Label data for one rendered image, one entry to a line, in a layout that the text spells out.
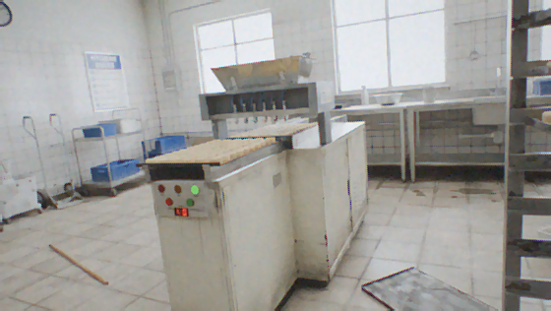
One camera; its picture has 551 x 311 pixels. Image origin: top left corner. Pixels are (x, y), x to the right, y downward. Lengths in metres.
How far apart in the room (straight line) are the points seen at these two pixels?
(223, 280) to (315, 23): 4.35
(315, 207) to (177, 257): 0.79
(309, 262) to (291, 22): 3.99
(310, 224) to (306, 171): 0.30
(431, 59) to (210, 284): 4.18
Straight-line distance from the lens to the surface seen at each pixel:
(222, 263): 1.52
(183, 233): 1.57
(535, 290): 0.99
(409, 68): 5.15
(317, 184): 1.98
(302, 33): 5.45
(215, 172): 1.40
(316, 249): 2.12
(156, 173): 1.58
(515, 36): 0.88
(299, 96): 2.03
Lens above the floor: 1.14
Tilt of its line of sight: 10 degrees down
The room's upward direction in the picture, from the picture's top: 5 degrees counter-clockwise
